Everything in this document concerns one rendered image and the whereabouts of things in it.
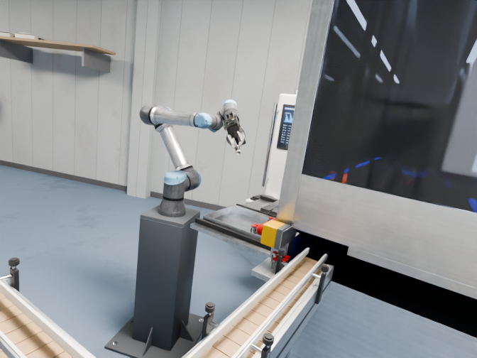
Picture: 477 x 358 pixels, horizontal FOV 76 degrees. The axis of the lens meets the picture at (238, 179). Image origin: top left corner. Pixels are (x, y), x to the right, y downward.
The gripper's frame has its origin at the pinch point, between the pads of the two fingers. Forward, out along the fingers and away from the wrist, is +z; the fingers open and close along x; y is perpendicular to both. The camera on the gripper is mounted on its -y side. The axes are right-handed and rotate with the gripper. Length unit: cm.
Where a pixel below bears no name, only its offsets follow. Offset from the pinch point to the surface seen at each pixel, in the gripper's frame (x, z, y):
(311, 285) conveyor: 15, 72, -1
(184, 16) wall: -48, -321, -14
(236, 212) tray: -14.0, 10.4, -31.3
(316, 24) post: 43, 14, 44
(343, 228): 30, 56, -3
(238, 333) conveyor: -1, 89, 20
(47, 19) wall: -241, -392, 43
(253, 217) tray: -6.1, 16.5, -32.3
